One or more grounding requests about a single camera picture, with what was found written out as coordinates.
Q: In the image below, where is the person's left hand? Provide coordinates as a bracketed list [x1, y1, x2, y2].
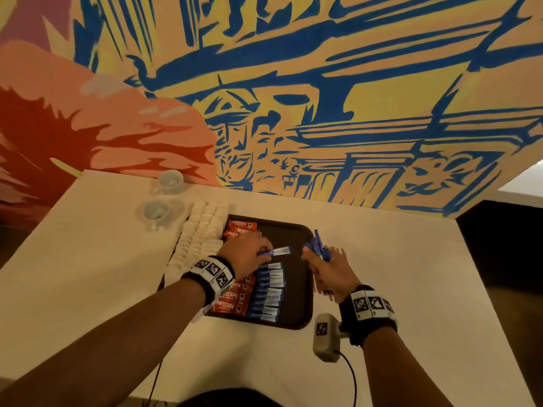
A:
[216, 230, 275, 282]

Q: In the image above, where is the person's right hand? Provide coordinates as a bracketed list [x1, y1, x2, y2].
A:
[301, 245, 363, 304]

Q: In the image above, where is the dark brown tray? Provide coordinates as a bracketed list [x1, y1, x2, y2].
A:
[160, 214, 317, 331]

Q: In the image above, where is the row of red Nescafe sachets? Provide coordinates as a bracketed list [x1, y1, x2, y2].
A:
[210, 218, 261, 318]

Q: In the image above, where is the row of blue sachets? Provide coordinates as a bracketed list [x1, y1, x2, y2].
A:
[247, 262, 288, 324]

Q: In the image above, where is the row of tea bags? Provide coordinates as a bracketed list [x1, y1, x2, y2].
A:
[163, 201, 231, 290]

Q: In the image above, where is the person's left forearm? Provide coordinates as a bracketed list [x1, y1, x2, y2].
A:
[0, 278, 209, 407]

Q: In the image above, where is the person's right forearm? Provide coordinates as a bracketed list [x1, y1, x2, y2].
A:
[361, 328, 455, 407]

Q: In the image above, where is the person's black shirt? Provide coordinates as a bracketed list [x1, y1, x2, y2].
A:
[176, 387, 283, 407]

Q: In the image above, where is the black marker wristband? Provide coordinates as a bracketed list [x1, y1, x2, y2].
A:
[338, 284, 399, 347]
[182, 254, 238, 308]

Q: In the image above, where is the small white cup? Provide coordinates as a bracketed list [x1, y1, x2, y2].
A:
[141, 200, 173, 231]
[156, 169, 186, 195]

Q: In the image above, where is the white counter ledge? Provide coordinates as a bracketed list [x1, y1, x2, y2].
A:
[496, 159, 543, 209]

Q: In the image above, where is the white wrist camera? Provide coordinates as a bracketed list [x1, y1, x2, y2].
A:
[312, 313, 350, 363]

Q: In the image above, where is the black camera cable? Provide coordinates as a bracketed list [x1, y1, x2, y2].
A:
[338, 350, 359, 407]
[148, 360, 164, 407]

